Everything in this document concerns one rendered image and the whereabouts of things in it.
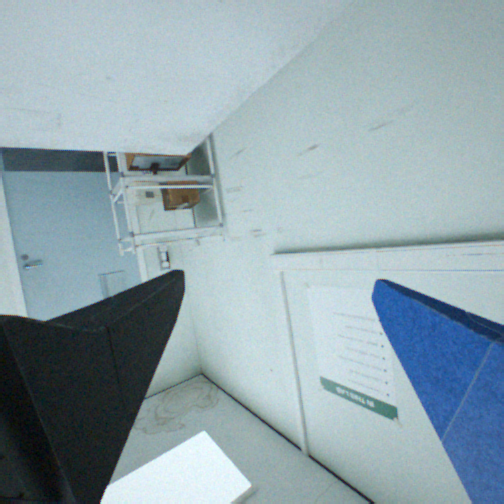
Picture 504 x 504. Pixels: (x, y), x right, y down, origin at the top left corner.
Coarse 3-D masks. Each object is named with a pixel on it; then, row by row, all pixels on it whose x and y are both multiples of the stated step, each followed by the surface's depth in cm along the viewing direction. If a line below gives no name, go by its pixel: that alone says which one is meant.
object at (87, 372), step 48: (144, 288) 8; (0, 336) 4; (48, 336) 4; (96, 336) 5; (144, 336) 8; (0, 384) 4; (48, 384) 4; (96, 384) 6; (144, 384) 8; (48, 432) 4; (96, 432) 6; (48, 480) 5; (96, 480) 6
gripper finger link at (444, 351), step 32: (384, 288) 10; (384, 320) 10; (416, 320) 8; (448, 320) 7; (480, 320) 7; (416, 352) 8; (448, 352) 7; (480, 352) 6; (416, 384) 8; (448, 384) 7; (480, 384) 6; (448, 416) 7; (480, 416) 6; (448, 448) 7; (480, 448) 6; (480, 480) 6
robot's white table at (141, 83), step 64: (0, 0) 15; (64, 0) 16; (128, 0) 17; (192, 0) 18; (256, 0) 18; (320, 0) 19; (0, 64) 20; (64, 64) 21; (128, 64) 23; (192, 64) 24; (256, 64) 26; (0, 128) 29; (64, 128) 32; (128, 128) 35; (192, 128) 38
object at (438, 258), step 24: (480, 240) 76; (288, 264) 141; (312, 264) 127; (336, 264) 116; (360, 264) 106; (384, 264) 98; (408, 264) 91; (432, 264) 85; (456, 264) 79; (480, 264) 74
